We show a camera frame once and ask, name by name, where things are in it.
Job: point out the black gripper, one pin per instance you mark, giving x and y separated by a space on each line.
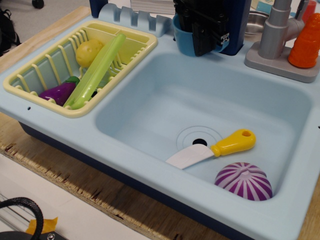
203 18

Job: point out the blue plastic cup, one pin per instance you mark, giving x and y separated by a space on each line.
184 40

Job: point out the light blue toy sink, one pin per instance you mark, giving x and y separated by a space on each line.
115 155

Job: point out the pale yellow drying rack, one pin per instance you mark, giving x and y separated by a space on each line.
54 65

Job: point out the light blue plate holder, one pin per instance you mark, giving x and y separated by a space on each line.
140 21

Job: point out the steel bowl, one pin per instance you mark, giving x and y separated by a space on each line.
256 22

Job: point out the grey toy faucet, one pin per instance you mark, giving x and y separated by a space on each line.
270 54

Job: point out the translucent green plastic tray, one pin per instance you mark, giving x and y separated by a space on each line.
95 73

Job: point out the orange toy carrot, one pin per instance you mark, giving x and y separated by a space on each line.
305 51

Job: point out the yellow toy potato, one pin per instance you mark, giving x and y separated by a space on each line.
87 52

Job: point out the purple toy eggplant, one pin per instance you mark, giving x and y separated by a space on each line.
61 93

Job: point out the purple striped toy onion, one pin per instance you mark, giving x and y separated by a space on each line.
245 180

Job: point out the black chair wheel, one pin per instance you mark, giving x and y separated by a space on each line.
38 4

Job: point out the black bag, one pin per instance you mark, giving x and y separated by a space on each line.
8 35

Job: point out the yellow masking tape piece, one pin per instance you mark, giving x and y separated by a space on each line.
49 225

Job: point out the yellow handled toy knife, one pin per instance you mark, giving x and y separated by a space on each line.
239 141

